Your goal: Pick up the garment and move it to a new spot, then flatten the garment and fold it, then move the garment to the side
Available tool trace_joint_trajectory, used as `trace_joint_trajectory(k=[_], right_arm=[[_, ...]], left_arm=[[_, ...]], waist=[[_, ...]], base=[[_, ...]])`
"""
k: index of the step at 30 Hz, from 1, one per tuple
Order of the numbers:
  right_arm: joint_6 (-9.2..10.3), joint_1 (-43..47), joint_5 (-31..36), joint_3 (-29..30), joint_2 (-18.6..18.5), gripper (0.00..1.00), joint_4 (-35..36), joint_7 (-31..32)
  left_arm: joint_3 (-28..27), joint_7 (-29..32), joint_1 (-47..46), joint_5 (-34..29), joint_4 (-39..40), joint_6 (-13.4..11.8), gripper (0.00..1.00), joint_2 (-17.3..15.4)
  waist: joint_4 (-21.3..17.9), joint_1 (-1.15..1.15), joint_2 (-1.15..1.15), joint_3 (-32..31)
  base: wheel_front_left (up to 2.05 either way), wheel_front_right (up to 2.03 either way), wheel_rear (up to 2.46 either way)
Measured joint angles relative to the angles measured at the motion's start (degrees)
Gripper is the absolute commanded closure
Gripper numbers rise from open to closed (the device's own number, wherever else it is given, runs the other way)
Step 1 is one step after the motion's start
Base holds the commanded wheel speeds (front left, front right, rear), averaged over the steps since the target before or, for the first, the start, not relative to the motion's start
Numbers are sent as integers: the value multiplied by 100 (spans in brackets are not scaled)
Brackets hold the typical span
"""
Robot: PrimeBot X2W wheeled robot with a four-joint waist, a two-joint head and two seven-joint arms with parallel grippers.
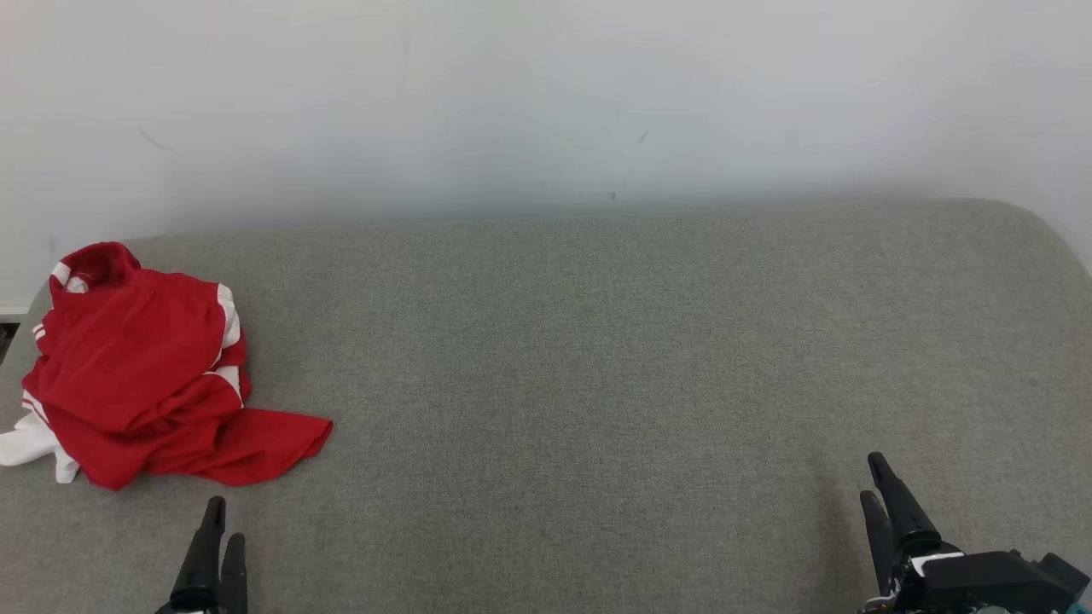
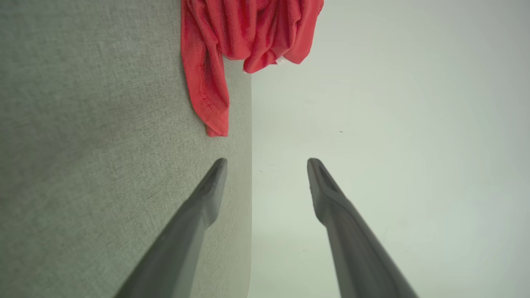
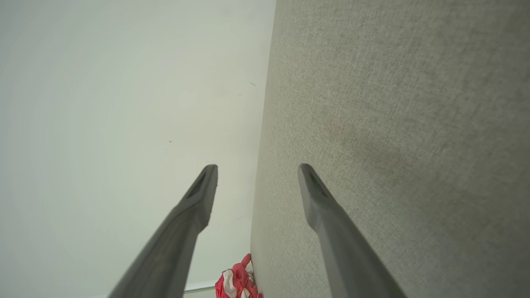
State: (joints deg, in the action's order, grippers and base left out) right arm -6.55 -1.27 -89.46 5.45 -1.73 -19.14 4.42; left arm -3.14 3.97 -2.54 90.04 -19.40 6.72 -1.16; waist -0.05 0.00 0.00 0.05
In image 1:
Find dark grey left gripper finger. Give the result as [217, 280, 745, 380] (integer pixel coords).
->
[171, 496, 228, 613]
[220, 534, 249, 614]

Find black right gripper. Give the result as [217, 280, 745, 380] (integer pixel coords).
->
[860, 452, 1055, 614]

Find red Bulls jersey white sleeves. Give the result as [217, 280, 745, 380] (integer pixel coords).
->
[0, 341, 334, 492]

